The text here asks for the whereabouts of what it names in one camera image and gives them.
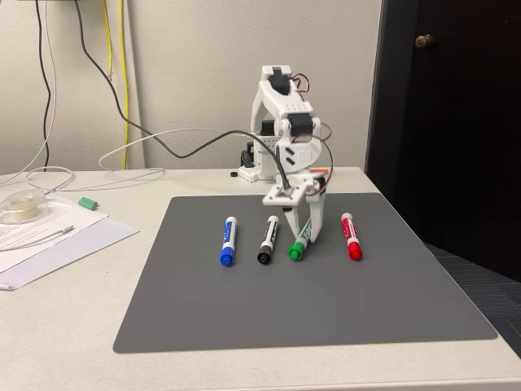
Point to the green marker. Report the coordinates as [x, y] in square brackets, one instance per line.
[296, 249]

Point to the black marker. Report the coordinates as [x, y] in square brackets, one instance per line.
[268, 240]

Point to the red marker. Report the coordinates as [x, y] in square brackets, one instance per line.
[351, 236]

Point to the blue marker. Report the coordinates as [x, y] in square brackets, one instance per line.
[228, 240]

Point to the orange stick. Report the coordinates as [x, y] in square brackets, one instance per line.
[319, 169]

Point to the grey rectangular mat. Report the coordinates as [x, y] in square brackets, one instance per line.
[305, 301]

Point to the dark door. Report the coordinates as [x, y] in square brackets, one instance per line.
[468, 142]

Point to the brass door knob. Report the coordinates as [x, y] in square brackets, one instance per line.
[424, 41]

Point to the blank white paper sheet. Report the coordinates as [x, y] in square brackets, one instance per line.
[102, 238]

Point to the green cap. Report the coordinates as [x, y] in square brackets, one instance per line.
[88, 203]

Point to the printed white paper sheet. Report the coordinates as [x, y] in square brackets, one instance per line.
[77, 216]

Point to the clear tape dispenser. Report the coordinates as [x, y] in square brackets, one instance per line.
[22, 207]

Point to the white gripper camera module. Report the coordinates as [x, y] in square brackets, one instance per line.
[285, 195]

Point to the white wall conduit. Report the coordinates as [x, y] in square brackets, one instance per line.
[136, 81]

